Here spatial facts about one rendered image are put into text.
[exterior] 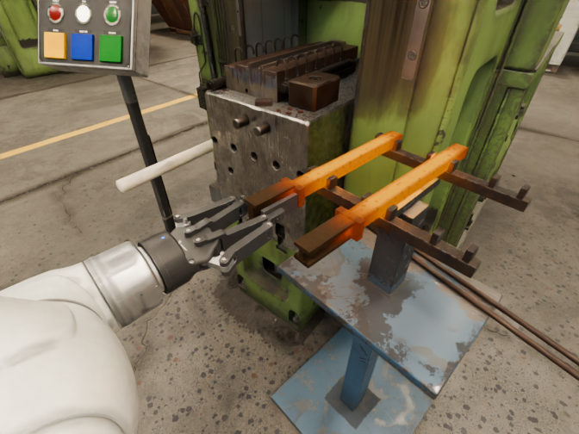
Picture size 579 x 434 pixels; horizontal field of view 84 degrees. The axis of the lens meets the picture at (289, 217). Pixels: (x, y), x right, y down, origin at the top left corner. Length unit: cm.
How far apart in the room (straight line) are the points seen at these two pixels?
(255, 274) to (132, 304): 104
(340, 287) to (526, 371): 103
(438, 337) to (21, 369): 63
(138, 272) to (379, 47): 73
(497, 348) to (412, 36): 123
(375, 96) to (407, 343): 59
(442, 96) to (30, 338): 82
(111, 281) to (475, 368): 136
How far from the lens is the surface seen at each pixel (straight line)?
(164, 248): 41
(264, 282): 138
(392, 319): 70
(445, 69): 85
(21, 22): 576
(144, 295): 40
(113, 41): 120
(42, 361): 23
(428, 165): 64
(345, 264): 78
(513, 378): 157
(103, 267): 40
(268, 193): 49
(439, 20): 84
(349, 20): 131
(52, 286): 38
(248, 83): 97
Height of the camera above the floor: 121
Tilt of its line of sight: 39 degrees down
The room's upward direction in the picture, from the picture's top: straight up
